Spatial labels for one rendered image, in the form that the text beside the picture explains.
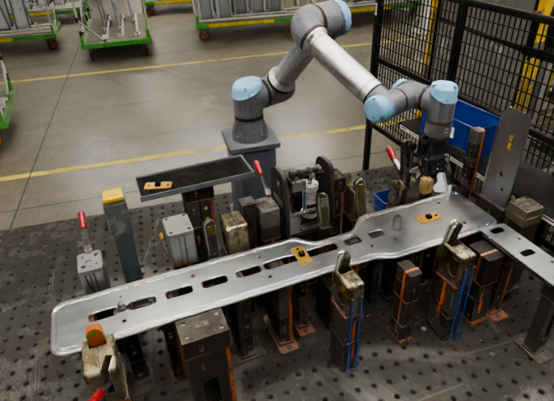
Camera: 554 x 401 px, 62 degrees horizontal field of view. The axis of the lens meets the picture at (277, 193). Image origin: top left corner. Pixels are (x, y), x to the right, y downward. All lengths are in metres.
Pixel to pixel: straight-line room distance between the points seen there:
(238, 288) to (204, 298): 0.10
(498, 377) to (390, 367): 0.31
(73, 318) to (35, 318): 0.52
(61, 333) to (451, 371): 1.11
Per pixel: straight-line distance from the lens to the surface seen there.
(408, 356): 1.58
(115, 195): 1.50
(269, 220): 1.49
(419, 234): 1.54
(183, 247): 1.39
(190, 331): 1.20
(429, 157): 1.45
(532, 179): 1.91
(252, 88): 1.78
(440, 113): 1.39
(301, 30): 1.48
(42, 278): 2.04
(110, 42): 7.36
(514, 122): 1.65
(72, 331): 1.33
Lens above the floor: 1.91
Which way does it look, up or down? 32 degrees down
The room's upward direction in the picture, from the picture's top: 2 degrees counter-clockwise
